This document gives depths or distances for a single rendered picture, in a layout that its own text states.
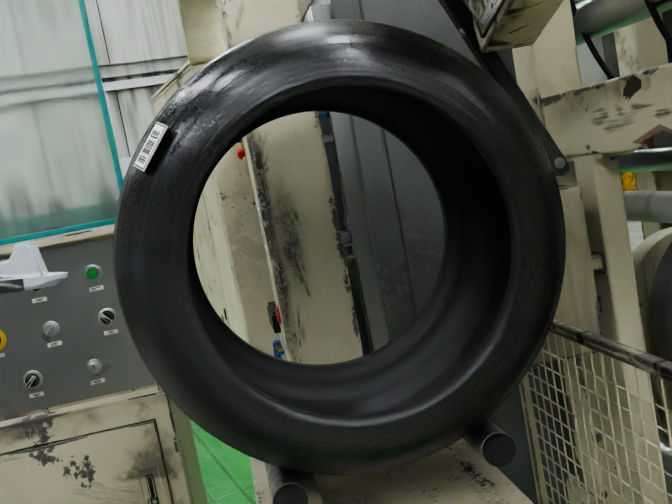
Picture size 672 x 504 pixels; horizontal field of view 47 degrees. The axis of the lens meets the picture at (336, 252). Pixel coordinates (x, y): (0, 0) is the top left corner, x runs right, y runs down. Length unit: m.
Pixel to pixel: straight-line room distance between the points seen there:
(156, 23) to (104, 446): 9.01
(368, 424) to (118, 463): 0.89
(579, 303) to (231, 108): 0.74
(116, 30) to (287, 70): 9.48
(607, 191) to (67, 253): 1.10
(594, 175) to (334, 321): 0.52
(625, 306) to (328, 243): 0.54
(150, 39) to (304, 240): 9.19
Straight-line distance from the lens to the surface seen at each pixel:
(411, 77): 0.97
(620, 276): 1.44
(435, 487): 1.22
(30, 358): 1.79
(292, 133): 1.32
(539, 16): 1.26
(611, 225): 1.43
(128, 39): 10.39
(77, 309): 1.75
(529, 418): 1.49
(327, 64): 0.95
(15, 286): 1.06
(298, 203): 1.31
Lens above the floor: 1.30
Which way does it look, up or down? 6 degrees down
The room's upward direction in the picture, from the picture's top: 11 degrees counter-clockwise
